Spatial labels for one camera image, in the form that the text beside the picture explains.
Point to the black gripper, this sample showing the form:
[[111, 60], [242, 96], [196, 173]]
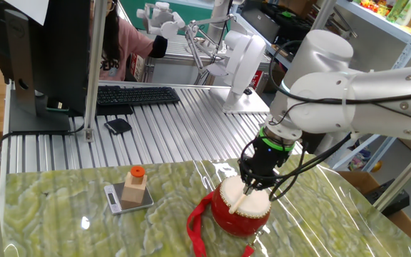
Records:
[[269, 157]]

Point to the wooden drumstick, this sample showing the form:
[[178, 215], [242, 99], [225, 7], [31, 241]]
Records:
[[237, 204]]

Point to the black sleeved forearm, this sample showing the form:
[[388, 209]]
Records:
[[158, 46]]

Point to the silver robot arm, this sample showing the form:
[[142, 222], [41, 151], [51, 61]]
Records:
[[369, 103]]

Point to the red drum white head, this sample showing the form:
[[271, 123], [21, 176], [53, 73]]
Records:
[[237, 225]]

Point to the cardboard box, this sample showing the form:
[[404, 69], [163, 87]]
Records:
[[355, 182]]

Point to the white haptic control device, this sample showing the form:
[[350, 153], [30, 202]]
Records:
[[244, 60]]

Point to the wooden block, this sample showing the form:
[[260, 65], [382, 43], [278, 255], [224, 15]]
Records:
[[134, 192]]

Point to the black box item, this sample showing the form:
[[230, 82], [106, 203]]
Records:
[[387, 200]]

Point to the black keyboard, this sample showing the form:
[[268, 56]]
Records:
[[137, 95]]

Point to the silver digital scale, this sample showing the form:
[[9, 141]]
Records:
[[112, 200]]

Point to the black pouch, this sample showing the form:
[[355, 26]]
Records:
[[118, 126]]

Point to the black equipment case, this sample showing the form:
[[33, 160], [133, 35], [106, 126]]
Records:
[[262, 21]]

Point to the white background robot column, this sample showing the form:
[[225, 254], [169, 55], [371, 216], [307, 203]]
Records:
[[218, 16]]

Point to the person in pink shirt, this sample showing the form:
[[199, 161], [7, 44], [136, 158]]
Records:
[[127, 43]]

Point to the white metal shelf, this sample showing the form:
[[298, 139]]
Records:
[[376, 18]]

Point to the green marble pattern mat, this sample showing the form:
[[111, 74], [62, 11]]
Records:
[[66, 228]]

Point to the black computer monitor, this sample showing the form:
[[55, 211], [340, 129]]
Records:
[[59, 53]]

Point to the small white paper sheet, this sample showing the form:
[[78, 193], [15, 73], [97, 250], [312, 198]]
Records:
[[27, 10]]

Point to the aluminium frame strut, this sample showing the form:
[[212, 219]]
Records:
[[405, 175]]

